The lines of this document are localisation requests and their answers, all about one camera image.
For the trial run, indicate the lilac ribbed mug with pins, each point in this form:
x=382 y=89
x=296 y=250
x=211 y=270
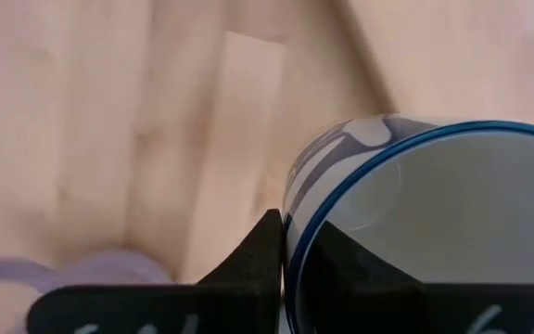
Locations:
x=109 y=269

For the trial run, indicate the white mug blue leaf pattern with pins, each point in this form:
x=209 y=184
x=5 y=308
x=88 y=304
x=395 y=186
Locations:
x=457 y=209

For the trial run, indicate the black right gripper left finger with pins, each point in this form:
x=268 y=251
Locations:
x=230 y=306

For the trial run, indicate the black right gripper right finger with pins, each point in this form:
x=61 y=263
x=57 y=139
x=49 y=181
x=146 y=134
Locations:
x=387 y=306

